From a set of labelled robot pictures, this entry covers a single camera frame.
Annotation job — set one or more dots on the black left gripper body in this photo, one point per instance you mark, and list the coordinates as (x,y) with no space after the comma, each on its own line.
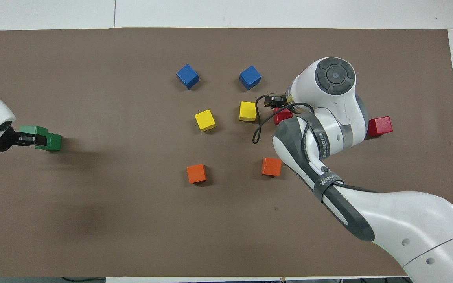
(8,141)

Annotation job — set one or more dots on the brown paper mat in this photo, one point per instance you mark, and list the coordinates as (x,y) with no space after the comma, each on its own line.
(132,220)

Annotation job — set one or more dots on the green wooden cube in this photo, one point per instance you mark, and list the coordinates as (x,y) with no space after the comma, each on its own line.
(34,130)
(54,142)

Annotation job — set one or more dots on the yellow wooden cube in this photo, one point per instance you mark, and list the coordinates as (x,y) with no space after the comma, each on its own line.
(205,120)
(247,111)

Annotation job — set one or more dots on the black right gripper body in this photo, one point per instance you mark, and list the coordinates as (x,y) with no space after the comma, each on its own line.
(286,97)

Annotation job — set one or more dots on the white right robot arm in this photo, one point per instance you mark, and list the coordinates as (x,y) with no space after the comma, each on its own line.
(407,220)

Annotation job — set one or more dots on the red wooden cube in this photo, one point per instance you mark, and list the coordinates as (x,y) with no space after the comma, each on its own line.
(283,116)
(380,126)

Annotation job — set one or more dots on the orange wooden cube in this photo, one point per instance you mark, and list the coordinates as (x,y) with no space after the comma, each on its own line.
(271,166)
(196,173)

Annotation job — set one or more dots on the blue wooden cube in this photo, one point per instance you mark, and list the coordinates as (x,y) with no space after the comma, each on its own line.
(187,76)
(250,77)

